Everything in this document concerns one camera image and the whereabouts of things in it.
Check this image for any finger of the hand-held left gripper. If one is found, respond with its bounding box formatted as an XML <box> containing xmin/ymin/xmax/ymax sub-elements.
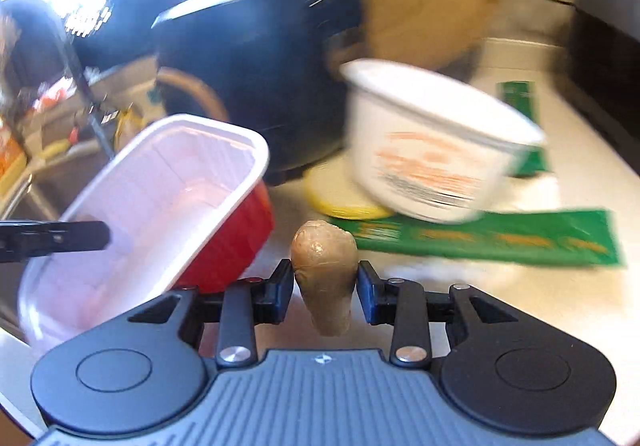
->
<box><xmin>0</xmin><ymin>220</ymin><xmax>111</xmax><ymax>263</ymax></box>

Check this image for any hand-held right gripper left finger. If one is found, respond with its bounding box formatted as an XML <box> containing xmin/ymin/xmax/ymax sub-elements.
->
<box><xmin>129</xmin><ymin>259</ymin><xmax>296</xmax><ymax>369</ymax></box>

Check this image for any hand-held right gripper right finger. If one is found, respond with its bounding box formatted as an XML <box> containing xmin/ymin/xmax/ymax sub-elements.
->
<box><xmin>356</xmin><ymin>260</ymin><xmax>521</xmax><ymax>369</ymax></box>

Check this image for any red foil tray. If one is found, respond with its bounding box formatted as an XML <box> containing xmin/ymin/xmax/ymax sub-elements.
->
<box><xmin>17</xmin><ymin>113</ymin><xmax>275</xmax><ymax>359</ymax></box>

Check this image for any steel sink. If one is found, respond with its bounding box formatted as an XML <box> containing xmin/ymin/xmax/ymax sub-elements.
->
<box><xmin>0</xmin><ymin>141</ymin><xmax>71</xmax><ymax>327</ymax></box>

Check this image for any yellow round lid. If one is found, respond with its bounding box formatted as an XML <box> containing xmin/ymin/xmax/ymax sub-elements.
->
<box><xmin>302</xmin><ymin>161</ymin><xmax>396</xmax><ymax>220</ymax></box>

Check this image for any long green packet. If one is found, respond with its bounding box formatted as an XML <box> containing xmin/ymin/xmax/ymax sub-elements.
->
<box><xmin>327</xmin><ymin>209</ymin><xmax>623</xmax><ymax>269</ymax></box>

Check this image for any white paper bowl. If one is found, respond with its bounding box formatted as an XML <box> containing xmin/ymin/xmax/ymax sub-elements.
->
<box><xmin>340</xmin><ymin>59</ymin><xmax>546</xmax><ymax>225</ymax></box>

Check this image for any metal faucet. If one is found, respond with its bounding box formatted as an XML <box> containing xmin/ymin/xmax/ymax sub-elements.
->
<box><xmin>45</xmin><ymin>21</ymin><xmax>118</xmax><ymax>159</ymax></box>

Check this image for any short green packet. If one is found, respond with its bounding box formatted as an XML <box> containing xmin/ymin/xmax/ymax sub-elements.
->
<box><xmin>495</xmin><ymin>80</ymin><xmax>551</xmax><ymax>177</ymax></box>

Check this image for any grey rice cooker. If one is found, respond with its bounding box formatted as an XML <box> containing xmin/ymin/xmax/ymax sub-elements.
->
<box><xmin>570</xmin><ymin>0</ymin><xmax>640</xmax><ymax>122</ymax></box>

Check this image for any black rice cooker gold ring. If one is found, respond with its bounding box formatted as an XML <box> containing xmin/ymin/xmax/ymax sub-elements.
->
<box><xmin>151</xmin><ymin>0</ymin><xmax>366</xmax><ymax>186</ymax></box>

